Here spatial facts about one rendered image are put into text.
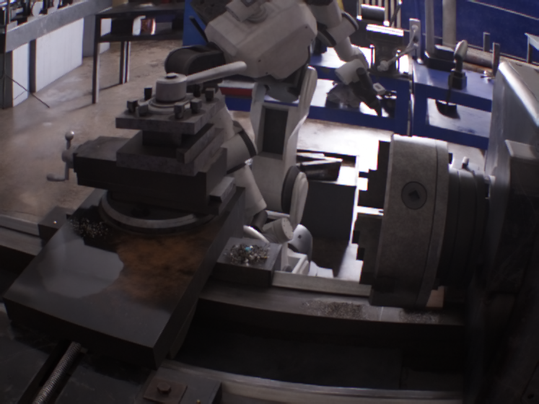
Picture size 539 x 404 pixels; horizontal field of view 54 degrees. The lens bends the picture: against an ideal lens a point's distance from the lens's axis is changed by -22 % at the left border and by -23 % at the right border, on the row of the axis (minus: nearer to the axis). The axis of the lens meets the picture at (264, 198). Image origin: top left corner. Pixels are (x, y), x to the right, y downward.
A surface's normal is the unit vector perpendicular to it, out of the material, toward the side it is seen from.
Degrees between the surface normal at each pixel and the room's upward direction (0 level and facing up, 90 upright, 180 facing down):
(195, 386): 0
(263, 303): 0
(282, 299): 0
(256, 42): 82
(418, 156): 19
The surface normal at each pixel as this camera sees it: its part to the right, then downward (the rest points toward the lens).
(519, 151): 0.04, -0.90
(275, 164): -0.33, 0.29
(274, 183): -0.31, 0.06
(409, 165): -0.07, -0.60
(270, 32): 0.26, 0.30
